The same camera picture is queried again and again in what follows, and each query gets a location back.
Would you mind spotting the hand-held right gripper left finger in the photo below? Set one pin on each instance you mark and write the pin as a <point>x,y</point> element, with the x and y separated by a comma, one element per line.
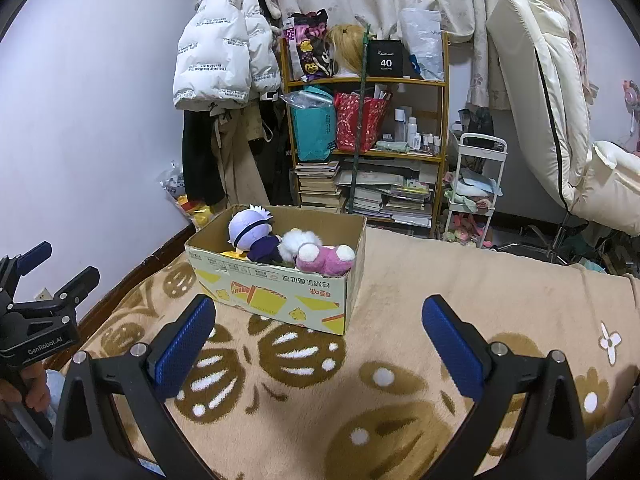
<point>185,345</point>

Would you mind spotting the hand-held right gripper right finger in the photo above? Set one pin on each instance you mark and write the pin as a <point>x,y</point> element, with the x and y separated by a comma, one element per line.
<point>450,345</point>

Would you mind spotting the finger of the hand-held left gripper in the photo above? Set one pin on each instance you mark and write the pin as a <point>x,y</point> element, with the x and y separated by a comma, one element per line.
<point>35,256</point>
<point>75,286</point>

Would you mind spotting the printed cardboard box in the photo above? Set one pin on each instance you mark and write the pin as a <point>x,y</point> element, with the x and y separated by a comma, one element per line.
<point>280,300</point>

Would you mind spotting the pale-haired plush doll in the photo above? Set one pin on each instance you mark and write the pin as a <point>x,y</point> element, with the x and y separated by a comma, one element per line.
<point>250,225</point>

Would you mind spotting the pink plush bear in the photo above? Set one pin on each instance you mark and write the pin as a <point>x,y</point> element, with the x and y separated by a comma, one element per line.
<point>330,260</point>

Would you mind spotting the white plush toy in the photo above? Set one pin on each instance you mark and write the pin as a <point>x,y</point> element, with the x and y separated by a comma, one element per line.
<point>295,242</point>

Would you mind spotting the person's left hand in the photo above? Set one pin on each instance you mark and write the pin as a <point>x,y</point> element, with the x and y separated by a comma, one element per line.
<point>39,385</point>

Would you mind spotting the beige brown printed blanket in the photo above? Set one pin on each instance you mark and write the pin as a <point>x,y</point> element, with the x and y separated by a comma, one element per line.
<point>400,310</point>

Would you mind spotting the person's leg in jeans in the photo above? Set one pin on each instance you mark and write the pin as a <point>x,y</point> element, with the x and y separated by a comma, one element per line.
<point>612,440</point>
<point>50,400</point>

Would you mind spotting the yellow plush toy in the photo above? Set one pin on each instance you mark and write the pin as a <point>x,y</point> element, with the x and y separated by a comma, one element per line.
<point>234,255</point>

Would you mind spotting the yellow snack bag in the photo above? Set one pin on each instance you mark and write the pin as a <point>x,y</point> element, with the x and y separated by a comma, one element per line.
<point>195,212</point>

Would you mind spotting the white snack bag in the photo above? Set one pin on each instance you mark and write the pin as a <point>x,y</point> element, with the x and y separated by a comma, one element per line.
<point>172,182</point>

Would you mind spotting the pile of magazines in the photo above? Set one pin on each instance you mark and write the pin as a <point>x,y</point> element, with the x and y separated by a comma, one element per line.
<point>395,200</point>

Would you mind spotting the black hanging pants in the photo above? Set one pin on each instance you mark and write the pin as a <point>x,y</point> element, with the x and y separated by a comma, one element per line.
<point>200,160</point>

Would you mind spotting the beige hanging pants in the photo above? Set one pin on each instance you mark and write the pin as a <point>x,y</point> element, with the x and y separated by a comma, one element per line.
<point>240,160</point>

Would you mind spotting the white trolley cart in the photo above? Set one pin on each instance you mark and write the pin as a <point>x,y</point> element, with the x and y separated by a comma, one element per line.
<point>482,140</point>

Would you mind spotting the stack of brown books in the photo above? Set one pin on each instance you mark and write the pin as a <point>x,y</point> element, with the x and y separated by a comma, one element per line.
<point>317,185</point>

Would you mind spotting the row of cosmetic bottles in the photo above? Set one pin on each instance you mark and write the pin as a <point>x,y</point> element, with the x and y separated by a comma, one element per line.
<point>412,132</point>

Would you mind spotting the red gift bag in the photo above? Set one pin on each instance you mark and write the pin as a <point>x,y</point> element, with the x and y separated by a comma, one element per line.
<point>357,125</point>

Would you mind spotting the teal paper bag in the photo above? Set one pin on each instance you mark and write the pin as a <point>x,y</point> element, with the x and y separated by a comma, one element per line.
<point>312,130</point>

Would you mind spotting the green stick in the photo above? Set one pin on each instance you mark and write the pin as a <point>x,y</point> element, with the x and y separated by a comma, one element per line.
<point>361,110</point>

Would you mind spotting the wooden shelf rack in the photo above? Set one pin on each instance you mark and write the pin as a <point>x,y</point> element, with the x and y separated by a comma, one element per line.
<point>400,80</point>

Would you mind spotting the white puffer jacket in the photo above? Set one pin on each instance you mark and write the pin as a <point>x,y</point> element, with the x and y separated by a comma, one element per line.
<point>215,50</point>

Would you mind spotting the black square box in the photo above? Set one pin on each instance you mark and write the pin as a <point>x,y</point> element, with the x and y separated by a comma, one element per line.
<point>387,60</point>

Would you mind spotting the white padded chair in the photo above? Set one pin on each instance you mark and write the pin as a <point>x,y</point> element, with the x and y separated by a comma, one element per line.
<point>545,60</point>

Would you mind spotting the pink desk fan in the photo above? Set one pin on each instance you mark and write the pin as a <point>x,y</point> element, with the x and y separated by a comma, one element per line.
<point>632,95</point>

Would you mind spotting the clear plastic bag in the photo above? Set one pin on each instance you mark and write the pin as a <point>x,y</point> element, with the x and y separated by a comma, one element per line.
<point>422,35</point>

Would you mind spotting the blonde wig head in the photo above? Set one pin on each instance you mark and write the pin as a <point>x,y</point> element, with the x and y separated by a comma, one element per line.
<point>345,45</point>

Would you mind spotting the purple patterned bag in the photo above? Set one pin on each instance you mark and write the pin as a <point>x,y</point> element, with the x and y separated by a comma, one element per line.
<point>310,45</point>

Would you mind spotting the white wall outlet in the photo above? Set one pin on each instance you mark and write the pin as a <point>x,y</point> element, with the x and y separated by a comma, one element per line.
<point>44,294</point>

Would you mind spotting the dark wooden bed frame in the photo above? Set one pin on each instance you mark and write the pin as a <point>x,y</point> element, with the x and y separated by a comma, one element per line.
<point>145,265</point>

